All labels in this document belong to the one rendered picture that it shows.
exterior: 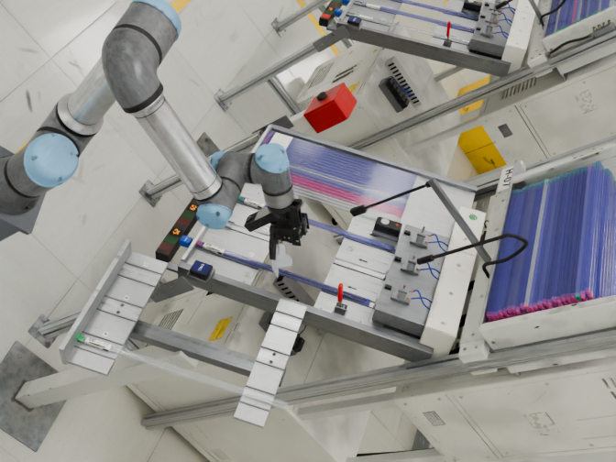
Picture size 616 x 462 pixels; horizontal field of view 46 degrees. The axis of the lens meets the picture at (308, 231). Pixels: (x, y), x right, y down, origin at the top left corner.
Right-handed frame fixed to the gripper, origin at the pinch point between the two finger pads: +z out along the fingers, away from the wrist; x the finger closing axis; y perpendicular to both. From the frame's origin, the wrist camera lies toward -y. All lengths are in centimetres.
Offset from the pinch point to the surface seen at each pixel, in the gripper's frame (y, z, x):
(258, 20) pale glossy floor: -93, 29, 196
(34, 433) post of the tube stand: -78, 53, -40
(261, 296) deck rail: -3.6, 5.5, -10.1
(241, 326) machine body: -19.1, 32.1, -0.5
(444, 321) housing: 43.6, 10.1, -4.3
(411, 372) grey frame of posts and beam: 36.9, 20.9, -13.8
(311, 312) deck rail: 9.9, 8.4, -10.0
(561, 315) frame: 71, -6, -12
